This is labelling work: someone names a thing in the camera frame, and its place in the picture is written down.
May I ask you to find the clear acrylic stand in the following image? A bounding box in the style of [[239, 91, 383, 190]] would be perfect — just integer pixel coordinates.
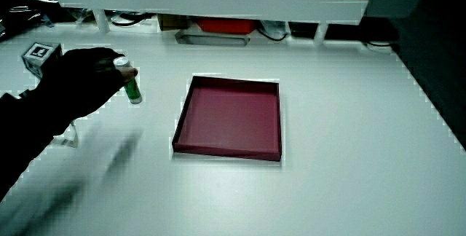
[[50, 119, 80, 149]]

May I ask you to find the person's right forearm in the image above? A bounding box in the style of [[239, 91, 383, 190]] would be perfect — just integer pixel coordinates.
[[0, 90, 76, 202]]

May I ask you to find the grey flat device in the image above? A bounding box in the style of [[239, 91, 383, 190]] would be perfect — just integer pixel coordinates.
[[174, 29, 252, 48]]

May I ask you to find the green glue stick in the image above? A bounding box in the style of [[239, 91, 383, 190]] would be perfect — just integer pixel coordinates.
[[113, 56, 143, 105]]

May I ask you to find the red box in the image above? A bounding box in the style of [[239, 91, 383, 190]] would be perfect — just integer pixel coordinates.
[[196, 17, 258, 36]]

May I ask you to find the person's right hand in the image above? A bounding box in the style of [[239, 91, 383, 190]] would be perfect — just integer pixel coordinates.
[[21, 42, 139, 121]]

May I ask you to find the brown cardboard box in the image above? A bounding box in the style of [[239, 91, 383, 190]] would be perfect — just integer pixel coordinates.
[[157, 13, 191, 32]]

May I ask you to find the dark red shallow tray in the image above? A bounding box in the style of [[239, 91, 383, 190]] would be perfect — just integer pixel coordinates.
[[171, 75, 283, 162]]

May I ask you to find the white raised shelf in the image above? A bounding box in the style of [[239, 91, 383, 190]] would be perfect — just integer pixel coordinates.
[[50, 0, 369, 46]]

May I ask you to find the black cable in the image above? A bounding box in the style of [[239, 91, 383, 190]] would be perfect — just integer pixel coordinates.
[[257, 24, 289, 43], [363, 40, 395, 50], [110, 12, 154, 28]]

